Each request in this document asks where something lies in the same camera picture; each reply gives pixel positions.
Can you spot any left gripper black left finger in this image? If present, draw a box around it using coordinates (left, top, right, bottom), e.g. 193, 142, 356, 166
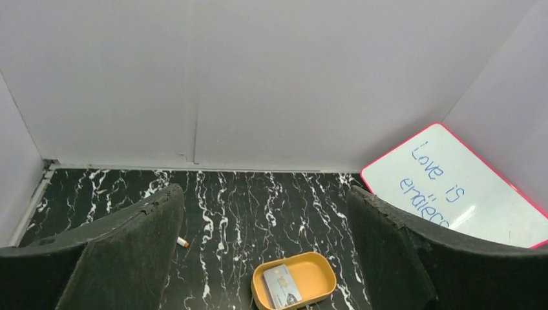
1, 184, 184, 309

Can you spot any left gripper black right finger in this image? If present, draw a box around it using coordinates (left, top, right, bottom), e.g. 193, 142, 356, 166
346, 186, 547, 309

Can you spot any white marker pen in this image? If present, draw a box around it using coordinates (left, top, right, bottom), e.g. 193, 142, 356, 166
176, 237, 190, 248

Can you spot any grey credit card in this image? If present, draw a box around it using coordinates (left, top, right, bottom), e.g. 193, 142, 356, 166
262, 264, 302, 309

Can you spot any orange oval tray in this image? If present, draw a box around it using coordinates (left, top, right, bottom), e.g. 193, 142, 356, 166
251, 252, 337, 309

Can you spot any pink framed whiteboard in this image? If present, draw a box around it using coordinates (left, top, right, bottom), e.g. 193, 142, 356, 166
361, 123, 547, 249

